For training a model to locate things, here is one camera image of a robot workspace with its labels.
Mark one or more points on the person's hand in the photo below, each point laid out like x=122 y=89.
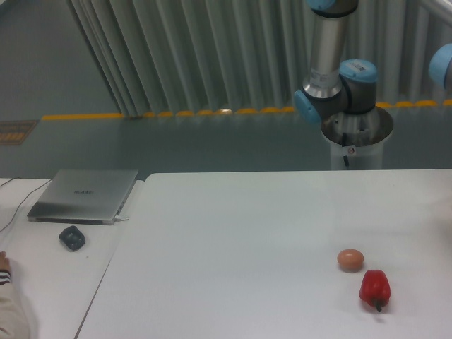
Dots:
x=5 y=265

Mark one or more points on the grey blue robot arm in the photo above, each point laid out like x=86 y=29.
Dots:
x=350 y=72

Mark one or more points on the striped cream sleeve forearm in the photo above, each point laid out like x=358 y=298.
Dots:
x=14 y=323

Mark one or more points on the red bell pepper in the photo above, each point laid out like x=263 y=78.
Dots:
x=375 y=289

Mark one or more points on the small black plastic gadget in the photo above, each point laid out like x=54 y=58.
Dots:
x=72 y=238

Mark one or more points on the silver closed laptop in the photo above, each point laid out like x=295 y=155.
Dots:
x=94 y=197

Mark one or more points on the brown egg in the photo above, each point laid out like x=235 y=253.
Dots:
x=350 y=260

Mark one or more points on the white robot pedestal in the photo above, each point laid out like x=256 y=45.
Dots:
x=357 y=141

